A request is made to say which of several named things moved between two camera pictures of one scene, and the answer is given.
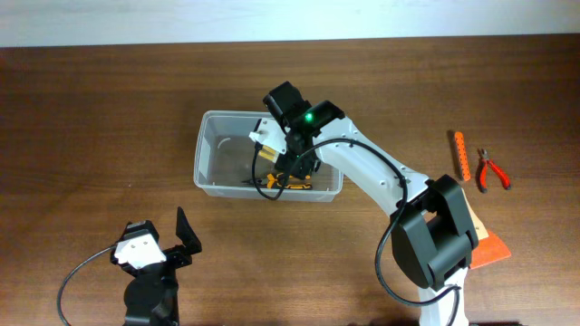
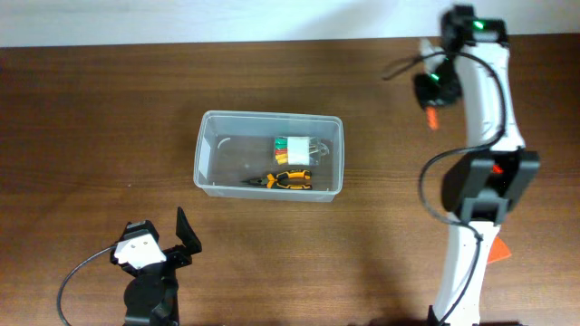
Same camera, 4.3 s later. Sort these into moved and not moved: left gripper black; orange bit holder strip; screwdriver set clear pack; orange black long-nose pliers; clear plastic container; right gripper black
Moved: screwdriver set clear pack; right gripper black; orange bit holder strip
Not moved: left gripper black; clear plastic container; orange black long-nose pliers
